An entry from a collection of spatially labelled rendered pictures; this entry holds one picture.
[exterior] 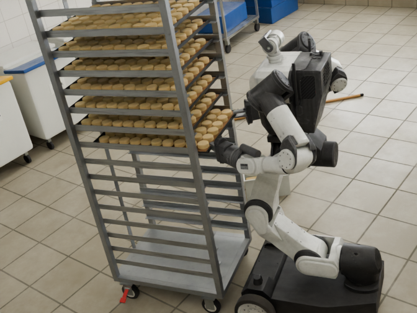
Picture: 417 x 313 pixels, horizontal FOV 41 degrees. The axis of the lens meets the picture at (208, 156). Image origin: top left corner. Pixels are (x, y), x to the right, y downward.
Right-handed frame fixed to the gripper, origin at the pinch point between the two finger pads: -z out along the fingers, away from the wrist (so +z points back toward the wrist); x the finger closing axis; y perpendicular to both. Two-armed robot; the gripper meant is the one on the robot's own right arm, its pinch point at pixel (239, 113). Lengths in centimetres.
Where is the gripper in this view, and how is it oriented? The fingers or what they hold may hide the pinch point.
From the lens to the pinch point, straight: 269.6
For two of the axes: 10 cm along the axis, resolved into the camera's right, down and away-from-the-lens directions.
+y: 1.5, 4.8, -8.7
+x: -1.5, -8.6, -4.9
